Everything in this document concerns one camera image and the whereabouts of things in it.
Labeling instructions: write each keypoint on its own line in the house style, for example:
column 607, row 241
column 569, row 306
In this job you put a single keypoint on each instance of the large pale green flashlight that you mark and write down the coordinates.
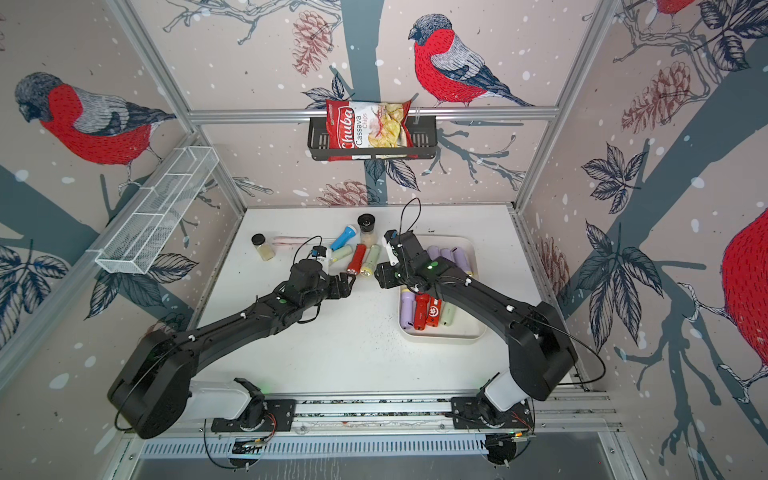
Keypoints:
column 447, row 315

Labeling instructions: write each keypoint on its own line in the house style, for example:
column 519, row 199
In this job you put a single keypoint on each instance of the purple flashlight with yellow button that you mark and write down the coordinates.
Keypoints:
column 462, row 260

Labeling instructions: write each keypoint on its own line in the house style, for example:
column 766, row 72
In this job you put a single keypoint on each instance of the red cassava chips bag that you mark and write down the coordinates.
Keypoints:
column 365, row 125

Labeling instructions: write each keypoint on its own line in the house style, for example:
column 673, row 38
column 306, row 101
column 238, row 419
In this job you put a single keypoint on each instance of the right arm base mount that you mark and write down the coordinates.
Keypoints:
column 477, row 412

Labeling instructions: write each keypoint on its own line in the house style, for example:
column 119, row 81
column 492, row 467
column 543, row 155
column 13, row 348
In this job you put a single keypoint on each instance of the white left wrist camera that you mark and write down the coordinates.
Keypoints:
column 319, row 253

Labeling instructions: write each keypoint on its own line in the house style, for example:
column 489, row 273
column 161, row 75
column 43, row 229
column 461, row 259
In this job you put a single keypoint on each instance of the small glass jar black lid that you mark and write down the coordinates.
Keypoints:
column 262, row 246

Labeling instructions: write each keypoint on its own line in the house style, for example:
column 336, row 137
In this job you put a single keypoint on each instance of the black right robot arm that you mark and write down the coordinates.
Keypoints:
column 540, row 352

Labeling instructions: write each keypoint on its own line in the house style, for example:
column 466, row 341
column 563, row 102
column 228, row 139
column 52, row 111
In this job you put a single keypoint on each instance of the large purple flashlight yellow rim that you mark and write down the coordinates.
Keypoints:
column 407, row 309

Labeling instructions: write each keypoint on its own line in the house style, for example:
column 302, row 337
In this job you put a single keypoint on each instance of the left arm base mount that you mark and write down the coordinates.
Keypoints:
column 258, row 413

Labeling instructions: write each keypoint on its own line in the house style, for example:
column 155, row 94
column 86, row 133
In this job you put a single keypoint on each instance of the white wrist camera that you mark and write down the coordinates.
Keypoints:
column 390, row 241
column 319, row 253

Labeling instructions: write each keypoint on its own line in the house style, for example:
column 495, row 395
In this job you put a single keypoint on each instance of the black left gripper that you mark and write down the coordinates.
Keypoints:
column 346, row 287

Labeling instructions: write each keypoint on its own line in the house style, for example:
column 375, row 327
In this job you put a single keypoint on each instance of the cream plastic storage tray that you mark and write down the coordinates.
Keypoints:
column 464, row 329

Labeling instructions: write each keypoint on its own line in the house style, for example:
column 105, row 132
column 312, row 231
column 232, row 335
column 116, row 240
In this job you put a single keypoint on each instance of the large red flashlight white logo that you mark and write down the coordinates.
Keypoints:
column 434, row 310

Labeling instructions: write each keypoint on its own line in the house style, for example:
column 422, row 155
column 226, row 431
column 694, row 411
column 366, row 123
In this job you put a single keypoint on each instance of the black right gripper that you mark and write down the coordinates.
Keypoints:
column 382, row 274

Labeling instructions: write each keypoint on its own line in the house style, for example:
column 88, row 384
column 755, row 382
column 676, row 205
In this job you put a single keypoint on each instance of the small red flashlight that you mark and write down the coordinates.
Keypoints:
column 355, row 265

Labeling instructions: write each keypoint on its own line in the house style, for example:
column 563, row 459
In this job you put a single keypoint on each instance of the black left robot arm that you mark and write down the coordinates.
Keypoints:
column 152, row 390

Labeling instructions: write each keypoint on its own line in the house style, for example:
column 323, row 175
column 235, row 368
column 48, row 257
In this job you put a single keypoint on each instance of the glass spice grinder black cap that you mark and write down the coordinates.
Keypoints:
column 366, row 224

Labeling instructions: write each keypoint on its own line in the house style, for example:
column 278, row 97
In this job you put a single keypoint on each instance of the black wall basket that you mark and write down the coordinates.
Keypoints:
column 414, row 139

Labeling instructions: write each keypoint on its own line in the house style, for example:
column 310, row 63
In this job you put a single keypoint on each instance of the medium green flashlight yellow rim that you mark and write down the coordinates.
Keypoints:
column 340, row 254

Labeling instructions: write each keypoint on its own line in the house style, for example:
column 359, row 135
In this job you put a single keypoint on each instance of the short purple flashlight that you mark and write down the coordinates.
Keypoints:
column 434, row 252

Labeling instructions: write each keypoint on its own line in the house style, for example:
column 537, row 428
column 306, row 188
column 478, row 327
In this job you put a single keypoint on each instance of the white wire mesh shelf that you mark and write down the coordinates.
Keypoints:
column 140, row 239

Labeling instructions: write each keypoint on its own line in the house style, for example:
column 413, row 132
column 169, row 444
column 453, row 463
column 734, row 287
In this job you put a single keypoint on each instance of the pink wire utensil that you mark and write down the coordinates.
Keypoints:
column 295, row 241

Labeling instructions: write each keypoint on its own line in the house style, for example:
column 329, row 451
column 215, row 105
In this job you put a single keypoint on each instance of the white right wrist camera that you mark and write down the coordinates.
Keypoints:
column 390, row 241

